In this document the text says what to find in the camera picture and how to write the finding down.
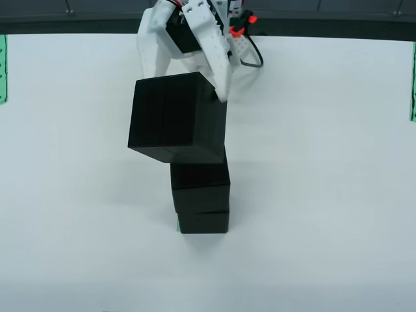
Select white perforated base plate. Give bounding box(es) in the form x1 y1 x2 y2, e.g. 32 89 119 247
227 32 253 68

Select green tape strip black marks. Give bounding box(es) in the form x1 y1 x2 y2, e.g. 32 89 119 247
408 42 416 123
0 34 9 107

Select orange and black clamp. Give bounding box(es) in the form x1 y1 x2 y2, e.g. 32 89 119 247
229 9 259 36

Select black camera cable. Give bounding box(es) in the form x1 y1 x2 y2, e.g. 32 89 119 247
240 32 265 69

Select black block with seam line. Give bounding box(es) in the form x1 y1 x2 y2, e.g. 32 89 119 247
127 71 228 165

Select dark grey background cabinet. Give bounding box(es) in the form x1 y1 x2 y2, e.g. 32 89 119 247
0 0 416 36

